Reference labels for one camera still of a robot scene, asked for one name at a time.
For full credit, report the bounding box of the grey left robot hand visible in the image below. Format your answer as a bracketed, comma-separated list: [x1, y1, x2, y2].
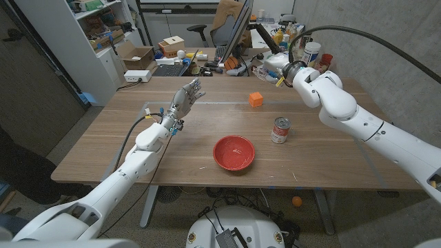
[161, 77, 207, 130]

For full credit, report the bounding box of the small box with white lid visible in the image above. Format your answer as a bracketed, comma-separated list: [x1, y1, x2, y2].
[158, 34, 186, 59]

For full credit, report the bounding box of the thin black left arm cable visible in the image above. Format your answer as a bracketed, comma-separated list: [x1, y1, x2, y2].
[98, 134, 173, 238]

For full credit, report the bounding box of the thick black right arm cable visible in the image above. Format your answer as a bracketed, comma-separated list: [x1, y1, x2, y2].
[288, 24, 441, 85]

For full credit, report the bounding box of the red bowl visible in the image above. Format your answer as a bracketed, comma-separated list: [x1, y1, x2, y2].
[212, 134, 256, 172]

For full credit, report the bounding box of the grey metal table leg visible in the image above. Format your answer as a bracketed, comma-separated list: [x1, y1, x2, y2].
[139, 185, 160, 229]
[312, 188, 336, 236]

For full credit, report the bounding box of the black laptop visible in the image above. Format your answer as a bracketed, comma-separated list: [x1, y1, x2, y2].
[151, 49, 201, 78]

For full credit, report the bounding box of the black door handle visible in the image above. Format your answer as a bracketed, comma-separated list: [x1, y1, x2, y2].
[2, 28, 25, 43]

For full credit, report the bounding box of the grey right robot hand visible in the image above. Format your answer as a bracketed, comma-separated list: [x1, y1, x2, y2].
[263, 52, 294, 83]

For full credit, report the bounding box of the white power box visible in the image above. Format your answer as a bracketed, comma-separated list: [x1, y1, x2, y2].
[123, 69, 153, 84]

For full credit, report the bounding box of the white canister blue label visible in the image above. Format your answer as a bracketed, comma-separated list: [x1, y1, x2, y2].
[302, 41, 322, 68]

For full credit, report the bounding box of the grey office chair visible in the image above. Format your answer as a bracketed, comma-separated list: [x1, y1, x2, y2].
[186, 14, 236, 48]

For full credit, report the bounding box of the orange cube block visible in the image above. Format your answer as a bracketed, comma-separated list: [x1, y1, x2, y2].
[248, 92, 265, 108]

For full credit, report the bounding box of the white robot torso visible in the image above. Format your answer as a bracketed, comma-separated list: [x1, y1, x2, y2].
[185, 205, 287, 248]

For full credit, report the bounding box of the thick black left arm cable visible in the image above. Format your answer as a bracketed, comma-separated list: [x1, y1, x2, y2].
[113, 112, 163, 173]

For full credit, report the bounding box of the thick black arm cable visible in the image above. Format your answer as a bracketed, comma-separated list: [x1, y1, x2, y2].
[288, 24, 441, 85]
[113, 112, 163, 173]

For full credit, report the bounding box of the tan jacket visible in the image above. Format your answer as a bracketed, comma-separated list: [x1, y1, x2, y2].
[210, 0, 253, 48]

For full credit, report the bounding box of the red and white soup can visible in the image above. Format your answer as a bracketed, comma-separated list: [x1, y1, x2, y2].
[270, 116, 292, 145]

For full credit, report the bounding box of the small orange basketball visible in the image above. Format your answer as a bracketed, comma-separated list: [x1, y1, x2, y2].
[223, 55, 240, 72]

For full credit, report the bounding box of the flat computer monitor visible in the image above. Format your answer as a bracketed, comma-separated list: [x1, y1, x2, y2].
[220, 0, 255, 65]

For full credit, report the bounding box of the open cardboard box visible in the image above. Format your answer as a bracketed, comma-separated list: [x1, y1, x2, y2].
[115, 39, 156, 71]

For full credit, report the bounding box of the white shelf unit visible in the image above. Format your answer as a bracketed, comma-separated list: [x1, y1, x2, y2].
[13, 0, 146, 106]

